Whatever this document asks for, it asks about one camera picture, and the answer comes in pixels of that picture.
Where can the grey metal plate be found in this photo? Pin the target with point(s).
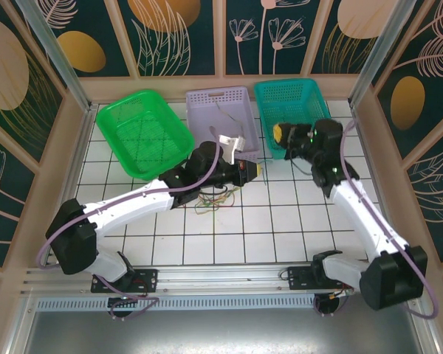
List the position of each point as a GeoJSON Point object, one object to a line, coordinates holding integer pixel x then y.
{"type": "Point", "coordinates": [221, 335]}

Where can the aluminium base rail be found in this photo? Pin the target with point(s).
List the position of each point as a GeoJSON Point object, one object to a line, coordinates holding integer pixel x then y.
{"type": "Point", "coordinates": [214, 280]}

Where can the lilac plastic basket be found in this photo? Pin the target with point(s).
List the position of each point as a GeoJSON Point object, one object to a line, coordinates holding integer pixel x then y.
{"type": "Point", "coordinates": [206, 114]}

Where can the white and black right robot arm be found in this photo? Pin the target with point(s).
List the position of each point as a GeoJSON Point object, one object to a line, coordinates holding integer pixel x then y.
{"type": "Point", "coordinates": [365, 217]}

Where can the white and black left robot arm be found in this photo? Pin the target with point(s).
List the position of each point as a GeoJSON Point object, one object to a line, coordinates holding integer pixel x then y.
{"type": "Point", "coordinates": [133, 201]}

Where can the aluminium frame post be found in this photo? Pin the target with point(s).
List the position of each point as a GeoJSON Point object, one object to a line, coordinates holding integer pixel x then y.
{"type": "Point", "coordinates": [382, 51]}
{"type": "Point", "coordinates": [52, 48]}

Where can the green plastic basket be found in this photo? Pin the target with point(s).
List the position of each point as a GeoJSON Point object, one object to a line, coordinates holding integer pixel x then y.
{"type": "Point", "coordinates": [144, 132]}

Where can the aluminium side rail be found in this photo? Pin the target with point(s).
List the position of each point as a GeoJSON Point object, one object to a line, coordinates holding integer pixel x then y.
{"type": "Point", "coordinates": [72, 184]}

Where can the teal plastic basket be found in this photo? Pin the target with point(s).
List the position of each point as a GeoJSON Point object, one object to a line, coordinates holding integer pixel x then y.
{"type": "Point", "coordinates": [291, 103]}

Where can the small black controller board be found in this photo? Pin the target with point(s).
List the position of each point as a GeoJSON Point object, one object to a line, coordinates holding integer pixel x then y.
{"type": "Point", "coordinates": [127, 302]}

